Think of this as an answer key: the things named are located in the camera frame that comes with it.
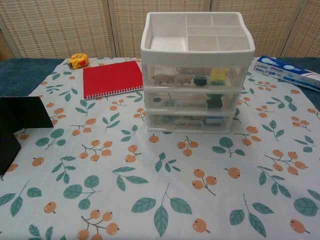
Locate clear plastic box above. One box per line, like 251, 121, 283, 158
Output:
142, 63, 244, 91

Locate yellow item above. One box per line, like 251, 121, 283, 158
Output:
209, 67, 230, 84

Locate dark green black object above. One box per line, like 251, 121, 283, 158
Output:
206, 94, 224, 110

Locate black box with label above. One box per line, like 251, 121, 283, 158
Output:
0, 95, 54, 176

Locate blue white small box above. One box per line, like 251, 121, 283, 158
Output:
205, 115, 224, 125

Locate black round cap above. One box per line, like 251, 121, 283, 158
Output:
193, 78, 210, 89

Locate floral print tablecloth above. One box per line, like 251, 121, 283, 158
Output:
0, 56, 320, 240

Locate red spiral notebook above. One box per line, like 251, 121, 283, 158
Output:
82, 60, 144, 101

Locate white compartment tray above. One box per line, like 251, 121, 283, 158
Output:
139, 11, 256, 133

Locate blue white foil box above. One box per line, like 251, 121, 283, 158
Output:
253, 55, 320, 92

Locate woven folding screen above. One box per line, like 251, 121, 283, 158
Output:
0, 0, 320, 60

